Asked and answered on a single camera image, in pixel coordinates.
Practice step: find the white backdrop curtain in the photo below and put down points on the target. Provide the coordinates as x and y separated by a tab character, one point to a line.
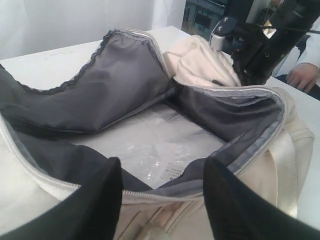
31	26

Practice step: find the clear plastic bag liner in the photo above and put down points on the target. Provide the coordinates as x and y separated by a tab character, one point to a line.
155	145

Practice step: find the cream fabric duffel bag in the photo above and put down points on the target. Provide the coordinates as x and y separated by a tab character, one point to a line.
267	147

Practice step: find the person left hand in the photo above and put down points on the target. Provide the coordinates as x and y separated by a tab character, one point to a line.
303	76

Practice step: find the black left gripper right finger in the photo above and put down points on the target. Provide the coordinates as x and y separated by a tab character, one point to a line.
235	212

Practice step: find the person in white hoodie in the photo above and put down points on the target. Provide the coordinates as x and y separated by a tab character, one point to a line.
309	50

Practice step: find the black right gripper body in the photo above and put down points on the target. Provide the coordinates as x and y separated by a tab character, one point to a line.
255	56

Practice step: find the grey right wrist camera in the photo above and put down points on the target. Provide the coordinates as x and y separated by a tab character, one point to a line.
223	35

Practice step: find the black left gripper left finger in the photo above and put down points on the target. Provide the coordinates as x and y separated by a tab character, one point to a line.
90	213

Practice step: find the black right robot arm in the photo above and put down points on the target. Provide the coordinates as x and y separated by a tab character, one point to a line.
295	16

